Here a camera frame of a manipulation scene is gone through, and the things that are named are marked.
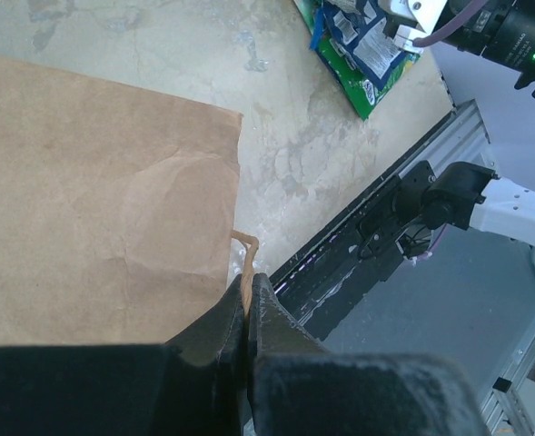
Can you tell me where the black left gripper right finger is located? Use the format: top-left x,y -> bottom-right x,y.
248,273 -> 489,435

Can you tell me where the green white snack bag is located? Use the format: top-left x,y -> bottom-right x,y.
294,1 -> 420,120

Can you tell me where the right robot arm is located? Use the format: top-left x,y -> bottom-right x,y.
413,1 -> 535,247

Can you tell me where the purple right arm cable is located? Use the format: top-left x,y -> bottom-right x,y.
412,0 -> 490,47

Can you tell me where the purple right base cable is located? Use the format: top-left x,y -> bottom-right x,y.
410,224 -> 450,267

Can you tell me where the aluminium table frame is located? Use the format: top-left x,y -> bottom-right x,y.
396,100 -> 500,177

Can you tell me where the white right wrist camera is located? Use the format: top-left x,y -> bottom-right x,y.
378,0 -> 447,54

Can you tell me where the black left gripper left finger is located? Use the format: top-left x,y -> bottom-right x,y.
0,281 -> 245,435

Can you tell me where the blue snack bag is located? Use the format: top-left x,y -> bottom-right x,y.
322,1 -> 406,89

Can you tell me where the brown paper bag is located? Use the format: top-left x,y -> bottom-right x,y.
0,57 -> 242,345

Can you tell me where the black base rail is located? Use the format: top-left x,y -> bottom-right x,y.
270,160 -> 435,341

